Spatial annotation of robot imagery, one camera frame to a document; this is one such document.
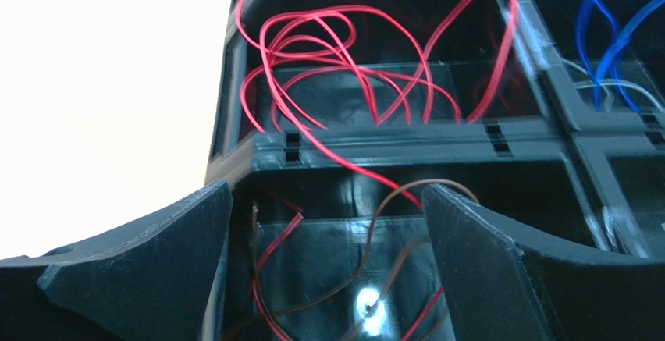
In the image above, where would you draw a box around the grey wire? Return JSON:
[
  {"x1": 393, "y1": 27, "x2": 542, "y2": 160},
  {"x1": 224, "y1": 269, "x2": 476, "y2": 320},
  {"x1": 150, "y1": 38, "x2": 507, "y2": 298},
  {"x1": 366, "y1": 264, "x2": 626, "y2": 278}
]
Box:
[{"x1": 560, "y1": 57, "x2": 665, "y2": 114}]

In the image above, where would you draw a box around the black compartment organizer bin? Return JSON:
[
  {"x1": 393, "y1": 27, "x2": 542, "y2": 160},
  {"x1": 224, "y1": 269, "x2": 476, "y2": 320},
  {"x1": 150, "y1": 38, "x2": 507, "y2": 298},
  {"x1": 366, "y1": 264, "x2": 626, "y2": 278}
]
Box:
[{"x1": 205, "y1": 0, "x2": 664, "y2": 340}]

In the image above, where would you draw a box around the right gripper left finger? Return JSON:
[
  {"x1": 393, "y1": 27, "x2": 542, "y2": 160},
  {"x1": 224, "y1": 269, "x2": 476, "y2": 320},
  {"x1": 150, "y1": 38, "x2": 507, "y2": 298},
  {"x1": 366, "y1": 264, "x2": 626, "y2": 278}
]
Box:
[{"x1": 1, "y1": 180, "x2": 233, "y2": 340}]

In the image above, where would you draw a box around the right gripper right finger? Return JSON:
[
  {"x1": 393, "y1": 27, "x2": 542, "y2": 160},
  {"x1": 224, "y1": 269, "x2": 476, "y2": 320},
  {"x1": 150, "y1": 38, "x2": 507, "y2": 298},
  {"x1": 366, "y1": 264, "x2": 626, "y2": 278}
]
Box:
[{"x1": 421, "y1": 185, "x2": 664, "y2": 340}]

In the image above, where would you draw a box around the dark brown wire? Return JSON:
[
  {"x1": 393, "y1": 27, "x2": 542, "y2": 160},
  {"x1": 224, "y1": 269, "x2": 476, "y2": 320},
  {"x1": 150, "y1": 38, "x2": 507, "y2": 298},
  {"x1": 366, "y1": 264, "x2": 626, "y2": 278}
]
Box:
[{"x1": 223, "y1": 178, "x2": 480, "y2": 341}]

